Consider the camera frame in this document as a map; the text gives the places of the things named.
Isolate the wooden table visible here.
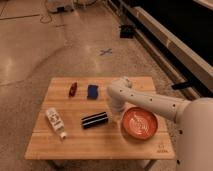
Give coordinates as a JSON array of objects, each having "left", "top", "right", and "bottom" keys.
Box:
[{"left": 25, "top": 77, "right": 175, "bottom": 160}]

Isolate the black box on floor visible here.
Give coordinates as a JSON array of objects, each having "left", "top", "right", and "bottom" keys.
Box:
[{"left": 120, "top": 25, "right": 134, "bottom": 38}]

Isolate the blue sponge block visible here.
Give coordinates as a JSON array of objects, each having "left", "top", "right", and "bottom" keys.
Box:
[{"left": 87, "top": 85, "right": 98, "bottom": 99}]

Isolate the black white striped eraser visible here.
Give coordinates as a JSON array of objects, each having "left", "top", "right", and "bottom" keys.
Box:
[{"left": 81, "top": 112, "right": 108, "bottom": 129}]

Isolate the orange patterned bowl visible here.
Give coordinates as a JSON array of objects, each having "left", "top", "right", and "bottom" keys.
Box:
[{"left": 122, "top": 107, "right": 158, "bottom": 140}]

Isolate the small red toy car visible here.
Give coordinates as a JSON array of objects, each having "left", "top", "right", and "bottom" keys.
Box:
[{"left": 69, "top": 82, "right": 77, "bottom": 97}]

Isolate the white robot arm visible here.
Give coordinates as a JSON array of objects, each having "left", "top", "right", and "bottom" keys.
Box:
[{"left": 107, "top": 77, "right": 213, "bottom": 171}]

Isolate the white plastic bottle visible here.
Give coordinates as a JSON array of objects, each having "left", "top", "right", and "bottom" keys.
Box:
[{"left": 46, "top": 108, "right": 67, "bottom": 139}]

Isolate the white equipment base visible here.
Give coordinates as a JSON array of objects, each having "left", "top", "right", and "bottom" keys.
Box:
[{"left": 46, "top": 0, "right": 75, "bottom": 13}]

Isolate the long metal rail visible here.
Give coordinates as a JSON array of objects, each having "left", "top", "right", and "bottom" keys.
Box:
[{"left": 105, "top": 0, "right": 213, "bottom": 90}]

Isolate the cable on floor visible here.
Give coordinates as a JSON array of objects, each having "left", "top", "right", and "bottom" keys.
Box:
[{"left": 39, "top": 0, "right": 54, "bottom": 25}]

